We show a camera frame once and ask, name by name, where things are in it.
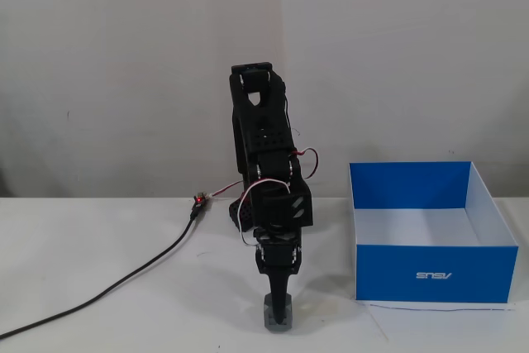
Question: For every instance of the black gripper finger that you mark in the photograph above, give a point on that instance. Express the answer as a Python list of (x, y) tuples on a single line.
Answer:
[(279, 291)]

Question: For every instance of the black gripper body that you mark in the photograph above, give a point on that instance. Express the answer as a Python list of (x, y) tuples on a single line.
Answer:
[(278, 260)]

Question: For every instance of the gray block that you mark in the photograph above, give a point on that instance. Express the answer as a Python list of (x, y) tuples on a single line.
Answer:
[(277, 328)]

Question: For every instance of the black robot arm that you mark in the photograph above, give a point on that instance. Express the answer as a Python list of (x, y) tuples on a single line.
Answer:
[(264, 130)]

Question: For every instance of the blue and white cardboard box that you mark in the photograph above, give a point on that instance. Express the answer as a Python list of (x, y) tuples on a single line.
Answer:
[(434, 274)]

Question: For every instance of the small controller board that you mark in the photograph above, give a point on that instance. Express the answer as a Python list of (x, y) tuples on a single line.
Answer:
[(200, 197)]

